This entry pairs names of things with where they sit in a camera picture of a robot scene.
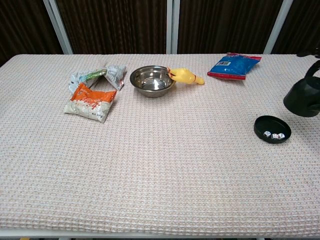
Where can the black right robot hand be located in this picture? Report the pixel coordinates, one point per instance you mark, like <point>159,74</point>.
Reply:
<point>310,53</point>

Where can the black dice cup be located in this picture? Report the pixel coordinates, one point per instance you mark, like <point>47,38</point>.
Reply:
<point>302,97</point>

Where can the black round dice tray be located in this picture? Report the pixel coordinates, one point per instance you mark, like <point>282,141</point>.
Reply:
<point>271,123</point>

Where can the blue and red snack bag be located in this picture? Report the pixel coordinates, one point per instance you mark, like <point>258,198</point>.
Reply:
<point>233,66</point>

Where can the white die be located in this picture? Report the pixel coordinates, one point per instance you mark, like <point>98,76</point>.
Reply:
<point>281,135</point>
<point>267,134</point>
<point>274,136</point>

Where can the yellow rubber chicken toy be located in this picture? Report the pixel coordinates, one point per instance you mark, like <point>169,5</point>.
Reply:
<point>185,75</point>

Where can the stainless steel bowl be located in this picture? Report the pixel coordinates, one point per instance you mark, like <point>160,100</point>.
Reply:
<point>152,82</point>

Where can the beige waffle-weave tablecloth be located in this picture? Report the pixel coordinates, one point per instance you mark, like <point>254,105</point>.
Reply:
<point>160,162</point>

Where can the crumpled silver snack bag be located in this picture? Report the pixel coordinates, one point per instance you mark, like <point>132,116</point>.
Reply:
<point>113,73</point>

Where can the dark brown pleated curtain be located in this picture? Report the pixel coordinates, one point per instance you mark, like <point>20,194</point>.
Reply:
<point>112,25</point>

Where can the orange and white snack bag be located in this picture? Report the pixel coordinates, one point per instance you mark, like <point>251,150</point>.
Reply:
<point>88,103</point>

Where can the white slanted frame post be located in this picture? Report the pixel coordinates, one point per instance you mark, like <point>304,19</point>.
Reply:
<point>58,27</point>
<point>277,27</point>

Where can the white upright frame post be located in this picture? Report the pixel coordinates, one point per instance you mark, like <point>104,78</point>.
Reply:
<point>173,25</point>

